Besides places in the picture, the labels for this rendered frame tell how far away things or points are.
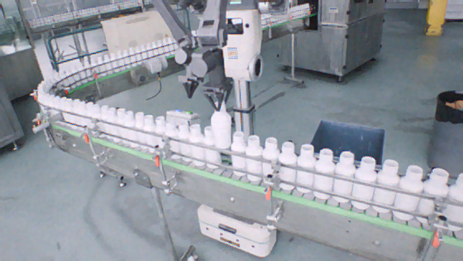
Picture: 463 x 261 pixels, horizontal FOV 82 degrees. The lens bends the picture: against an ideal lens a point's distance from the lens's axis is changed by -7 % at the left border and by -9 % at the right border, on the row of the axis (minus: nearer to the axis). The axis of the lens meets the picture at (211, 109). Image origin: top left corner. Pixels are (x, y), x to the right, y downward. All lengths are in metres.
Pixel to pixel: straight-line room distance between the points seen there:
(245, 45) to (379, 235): 1.02
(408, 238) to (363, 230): 0.12
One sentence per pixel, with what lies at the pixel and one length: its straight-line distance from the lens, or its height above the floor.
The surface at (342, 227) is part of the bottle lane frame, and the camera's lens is 1.02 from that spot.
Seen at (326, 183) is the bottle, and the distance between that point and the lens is 0.95.
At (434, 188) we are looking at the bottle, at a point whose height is 1.13.
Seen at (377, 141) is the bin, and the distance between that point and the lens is 1.57.
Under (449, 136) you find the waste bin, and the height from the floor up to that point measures 0.39.
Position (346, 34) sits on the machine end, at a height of 0.75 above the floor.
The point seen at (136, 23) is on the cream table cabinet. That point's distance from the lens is 5.18.
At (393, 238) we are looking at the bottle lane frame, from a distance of 1.02.
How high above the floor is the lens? 1.68
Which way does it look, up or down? 25 degrees down
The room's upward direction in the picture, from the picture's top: 7 degrees counter-clockwise
